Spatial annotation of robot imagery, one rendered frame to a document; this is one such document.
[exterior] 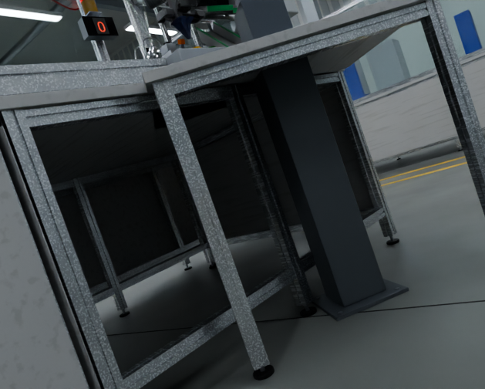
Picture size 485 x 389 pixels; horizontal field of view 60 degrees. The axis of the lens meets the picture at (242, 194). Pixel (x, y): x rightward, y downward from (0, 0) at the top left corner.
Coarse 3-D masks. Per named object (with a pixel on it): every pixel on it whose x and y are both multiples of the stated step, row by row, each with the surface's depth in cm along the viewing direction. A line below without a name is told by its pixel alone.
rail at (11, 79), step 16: (32, 64) 105; (48, 64) 107; (64, 64) 110; (80, 64) 113; (96, 64) 117; (112, 64) 120; (128, 64) 124; (144, 64) 128; (160, 64) 132; (0, 80) 99; (16, 80) 101; (32, 80) 104; (48, 80) 106; (64, 80) 109; (80, 80) 112; (96, 80) 116; (112, 80) 119; (128, 80) 123
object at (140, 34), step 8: (128, 0) 285; (128, 8) 287; (136, 8) 289; (136, 16) 287; (136, 24) 286; (144, 24) 291; (136, 32) 288; (144, 32) 289; (152, 40) 292; (144, 56) 289
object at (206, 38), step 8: (216, 24) 187; (200, 32) 176; (208, 32) 187; (216, 32) 188; (224, 32) 184; (232, 32) 180; (200, 40) 178; (208, 40) 174; (216, 40) 170; (224, 40) 183; (232, 40) 182; (240, 40) 178
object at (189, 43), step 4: (216, 20) 269; (208, 24) 264; (220, 24) 271; (224, 24) 274; (228, 24) 277; (228, 28) 276; (232, 28) 278; (184, 36) 274; (188, 40) 273; (192, 40) 271; (184, 44) 276; (188, 44) 274; (192, 44) 271; (184, 48) 277; (188, 48) 275
